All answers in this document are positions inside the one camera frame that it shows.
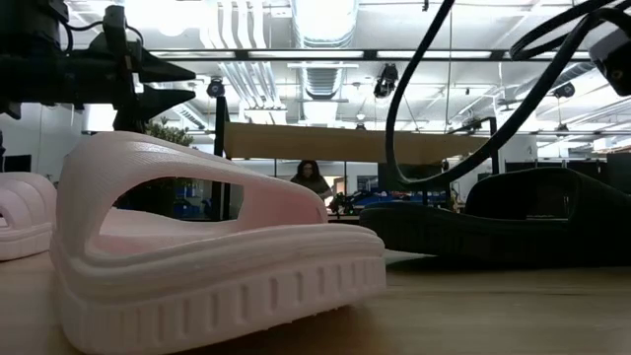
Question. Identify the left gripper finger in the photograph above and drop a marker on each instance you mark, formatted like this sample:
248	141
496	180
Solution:
158	101
158	69

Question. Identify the pink foam slide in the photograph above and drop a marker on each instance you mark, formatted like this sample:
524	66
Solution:
222	296
24	217

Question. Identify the black foam slide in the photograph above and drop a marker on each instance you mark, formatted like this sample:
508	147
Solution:
493	236

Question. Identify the wooden shelf with black legs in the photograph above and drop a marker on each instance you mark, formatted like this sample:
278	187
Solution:
345	143

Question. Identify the green potted plant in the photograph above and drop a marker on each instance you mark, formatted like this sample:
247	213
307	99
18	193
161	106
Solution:
167	133

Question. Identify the black ceiling spotlight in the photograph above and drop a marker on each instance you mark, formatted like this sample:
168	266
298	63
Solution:
385	81
564	90
216	89

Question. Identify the person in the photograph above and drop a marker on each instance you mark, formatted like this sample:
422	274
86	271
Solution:
310	180

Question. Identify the blue storage bins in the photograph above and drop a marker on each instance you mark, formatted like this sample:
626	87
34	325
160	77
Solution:
394	198

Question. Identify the black overhead frame bar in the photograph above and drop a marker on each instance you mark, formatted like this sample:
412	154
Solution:
241	54

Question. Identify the black wall monitor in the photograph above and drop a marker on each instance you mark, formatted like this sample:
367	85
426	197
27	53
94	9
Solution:
17	163

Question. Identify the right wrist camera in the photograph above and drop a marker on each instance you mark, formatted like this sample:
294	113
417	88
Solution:
613	59

